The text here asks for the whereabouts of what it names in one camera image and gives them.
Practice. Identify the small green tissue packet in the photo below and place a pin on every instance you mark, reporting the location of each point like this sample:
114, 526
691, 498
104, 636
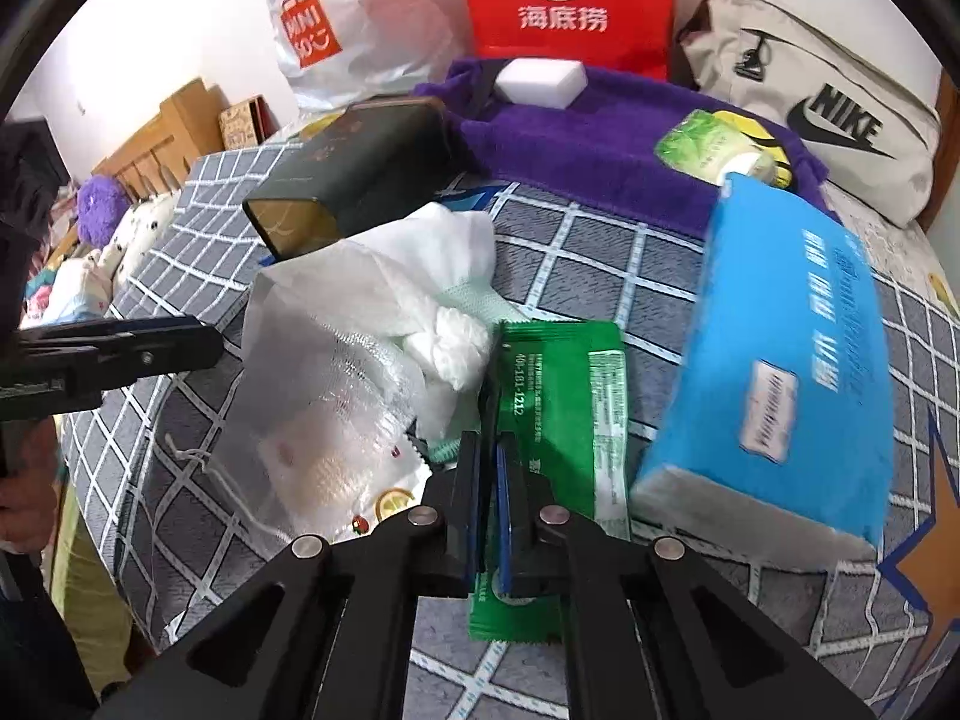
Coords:
705, 146

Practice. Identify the purple plush toy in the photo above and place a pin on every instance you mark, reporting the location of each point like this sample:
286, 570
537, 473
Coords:
103, 210

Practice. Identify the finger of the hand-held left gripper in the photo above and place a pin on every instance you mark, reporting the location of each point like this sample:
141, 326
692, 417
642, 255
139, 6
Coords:
172, 356
172, 325

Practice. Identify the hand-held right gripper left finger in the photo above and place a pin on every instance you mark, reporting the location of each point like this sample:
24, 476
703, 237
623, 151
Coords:
457, 510

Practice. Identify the white plastic shopping bag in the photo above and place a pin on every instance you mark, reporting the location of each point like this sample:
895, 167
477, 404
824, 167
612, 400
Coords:
375, 15

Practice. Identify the wooden bed headboard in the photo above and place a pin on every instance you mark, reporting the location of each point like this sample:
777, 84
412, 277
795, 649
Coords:
172, 127

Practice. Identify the person's left forearm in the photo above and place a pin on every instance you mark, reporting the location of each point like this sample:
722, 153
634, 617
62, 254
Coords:
37, 637

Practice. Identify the white sponge block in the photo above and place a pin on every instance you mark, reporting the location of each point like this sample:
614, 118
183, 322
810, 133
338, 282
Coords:
540, 81

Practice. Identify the dark green tin box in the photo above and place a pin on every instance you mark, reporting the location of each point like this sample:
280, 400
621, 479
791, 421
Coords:
352, 165

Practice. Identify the wooden door frame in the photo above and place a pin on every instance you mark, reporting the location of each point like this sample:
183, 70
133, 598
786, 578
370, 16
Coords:
945, 157

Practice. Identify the person's left hand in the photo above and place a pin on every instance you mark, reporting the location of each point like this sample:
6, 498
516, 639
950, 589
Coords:
26, 517

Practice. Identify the green foil packet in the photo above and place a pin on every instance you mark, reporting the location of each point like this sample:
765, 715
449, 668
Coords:
562, 405

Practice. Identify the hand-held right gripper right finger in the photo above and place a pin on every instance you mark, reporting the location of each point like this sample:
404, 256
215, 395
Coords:
508, 540

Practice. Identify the pastel floral bedding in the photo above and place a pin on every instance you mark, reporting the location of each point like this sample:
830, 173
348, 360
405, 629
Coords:
67, 285

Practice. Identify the white dotted pillow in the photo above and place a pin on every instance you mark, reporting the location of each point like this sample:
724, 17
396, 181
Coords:
146, 232

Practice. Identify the patterned cardboard box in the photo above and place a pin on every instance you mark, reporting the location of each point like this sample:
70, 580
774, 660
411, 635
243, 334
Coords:
240, 124

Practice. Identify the red paper bag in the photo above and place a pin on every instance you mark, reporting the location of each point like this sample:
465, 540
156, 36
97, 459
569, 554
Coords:
562, 37

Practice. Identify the beige waist bag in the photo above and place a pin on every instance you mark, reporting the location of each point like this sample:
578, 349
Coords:
810, 67

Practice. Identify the light green blanket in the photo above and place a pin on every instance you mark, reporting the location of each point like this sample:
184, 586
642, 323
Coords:
90, 577

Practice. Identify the blue tissue pack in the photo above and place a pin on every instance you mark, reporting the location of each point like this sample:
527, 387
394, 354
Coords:
780, 360

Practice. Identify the purple fleece cloth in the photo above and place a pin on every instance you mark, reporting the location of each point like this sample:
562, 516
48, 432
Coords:
585, 150

